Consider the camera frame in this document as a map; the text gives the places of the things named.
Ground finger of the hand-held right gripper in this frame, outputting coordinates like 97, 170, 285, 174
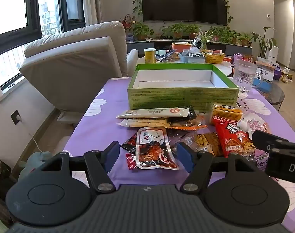
251, 130, 295, 151

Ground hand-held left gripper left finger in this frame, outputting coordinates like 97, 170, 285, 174
39, 141, 120, 193

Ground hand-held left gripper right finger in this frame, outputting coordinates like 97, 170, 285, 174
176, 142, 257, 194

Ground clear jelly pouch white cap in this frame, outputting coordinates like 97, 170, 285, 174
237, 113, 272, 137

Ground clear packet with dark snack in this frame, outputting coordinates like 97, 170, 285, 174
166, 129, 198, 151

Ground red and black candy packet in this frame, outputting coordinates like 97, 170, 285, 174
120, 136, 139, 171

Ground large red chips packet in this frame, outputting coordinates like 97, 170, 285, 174
213, 118, 260, 159

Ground clear red meat snack packet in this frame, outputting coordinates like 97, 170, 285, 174
135, 126, 180, 171

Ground green cardboard box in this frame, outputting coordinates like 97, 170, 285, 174
127, 63, 240, 110

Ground clear peanut packet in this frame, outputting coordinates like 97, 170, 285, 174
194, 132, 223, 157

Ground purple floral tablecloth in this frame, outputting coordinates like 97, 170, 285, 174
54, 76, 295, 233

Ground orange snack packet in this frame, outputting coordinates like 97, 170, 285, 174
169, 119, 208, 130

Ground black snack packet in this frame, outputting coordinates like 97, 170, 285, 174
186, 106, 199, 121

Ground dark glass side table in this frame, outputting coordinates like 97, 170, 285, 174
256, 82, 285, 112

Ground pale yellow cracker packet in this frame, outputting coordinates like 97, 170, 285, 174
117, 118, 171, 128

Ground yellow cake packet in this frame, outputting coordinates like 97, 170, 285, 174
209, 103, 244, 126

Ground long beige snack packet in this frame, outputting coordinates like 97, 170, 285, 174
116, 107, 189, 120

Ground white printed box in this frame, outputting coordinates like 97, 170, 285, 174
253, 65, 276, 82

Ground clear glass mug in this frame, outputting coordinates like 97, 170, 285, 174
233, 59, 263, 93

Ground pale blue cloth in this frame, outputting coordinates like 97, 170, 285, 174
18, 151, 54, 180

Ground round white coffee table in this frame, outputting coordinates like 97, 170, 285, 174
137, 55, 234, 78

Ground purple carton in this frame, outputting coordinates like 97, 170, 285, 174
233, 53, 245, 66

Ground white humidifier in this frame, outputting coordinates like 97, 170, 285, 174
269, 45, 279, 59

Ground yellow wicker basket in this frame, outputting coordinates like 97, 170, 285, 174
202, 50, 225, 64

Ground tall leafy floor plant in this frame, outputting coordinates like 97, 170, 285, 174
250, 27, 278, 59

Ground blue plastic tray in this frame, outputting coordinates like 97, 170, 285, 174
179, 50, 206, 64

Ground beige recliner sofa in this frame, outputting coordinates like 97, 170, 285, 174
19, 21, 139, 125

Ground dark flat packets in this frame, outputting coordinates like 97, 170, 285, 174
156, 50, 181, 63

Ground yellow canister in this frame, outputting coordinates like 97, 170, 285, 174
144, 48, 158, 64

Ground orange tissue box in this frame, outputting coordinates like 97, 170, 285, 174
172, 42, 192, 53

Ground grey television cabinet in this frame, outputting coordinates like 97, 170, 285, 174
126, 38, 253, 57

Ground spider plant in vase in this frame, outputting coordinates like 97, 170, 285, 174
193, 29, 215, 50

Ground row of potted plants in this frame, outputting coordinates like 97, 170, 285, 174
131, 21, 253, 47

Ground red flower arrangement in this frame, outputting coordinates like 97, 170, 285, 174
119, 14, 136, 30

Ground beige curtain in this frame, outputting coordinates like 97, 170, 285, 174
82, 0, 102, 26

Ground black framed window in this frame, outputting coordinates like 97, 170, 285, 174
0, 0, 86, 88

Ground white cable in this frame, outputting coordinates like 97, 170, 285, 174
28, 131, 44, 154

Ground dark wall socket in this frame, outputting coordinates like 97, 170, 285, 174
11, 110, 22, 126

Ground wall-mounted black television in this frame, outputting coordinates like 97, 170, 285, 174
141, 0, 228, 26

